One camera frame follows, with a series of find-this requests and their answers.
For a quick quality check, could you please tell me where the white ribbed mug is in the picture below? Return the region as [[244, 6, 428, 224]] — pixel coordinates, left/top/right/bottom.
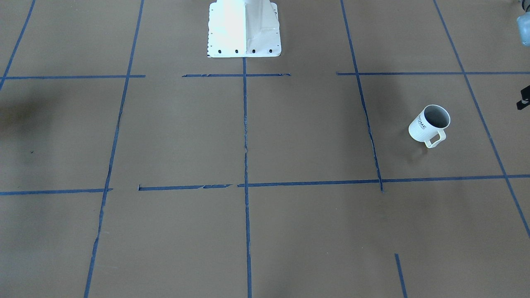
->
[[408, 104, 451, 149]]

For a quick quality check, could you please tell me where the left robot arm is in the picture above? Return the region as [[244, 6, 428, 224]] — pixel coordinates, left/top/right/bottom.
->
[[517, 0, 530, 47]]

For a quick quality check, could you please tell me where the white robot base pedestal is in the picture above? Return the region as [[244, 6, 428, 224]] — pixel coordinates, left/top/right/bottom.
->
[[207, 0, 282, 58]]

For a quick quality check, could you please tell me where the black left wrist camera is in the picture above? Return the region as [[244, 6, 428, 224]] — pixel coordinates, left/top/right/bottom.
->
[[516, 85, 530, 110]]

